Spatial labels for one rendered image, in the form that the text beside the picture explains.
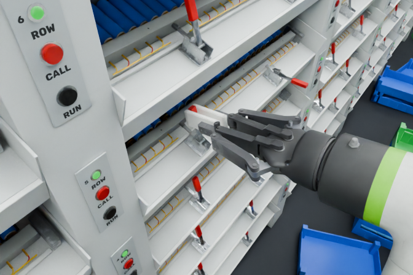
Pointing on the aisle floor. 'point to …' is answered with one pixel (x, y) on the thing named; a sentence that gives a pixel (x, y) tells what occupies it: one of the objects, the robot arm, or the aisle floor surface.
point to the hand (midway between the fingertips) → (206, 120)
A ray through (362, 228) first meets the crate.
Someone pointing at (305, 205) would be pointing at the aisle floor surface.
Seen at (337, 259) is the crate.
